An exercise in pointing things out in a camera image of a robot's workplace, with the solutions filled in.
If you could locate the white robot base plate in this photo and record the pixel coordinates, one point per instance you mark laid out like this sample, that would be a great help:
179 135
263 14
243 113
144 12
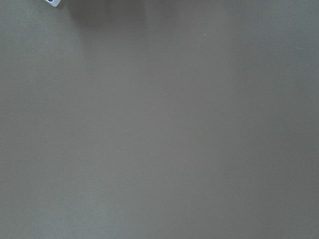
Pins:
54 3

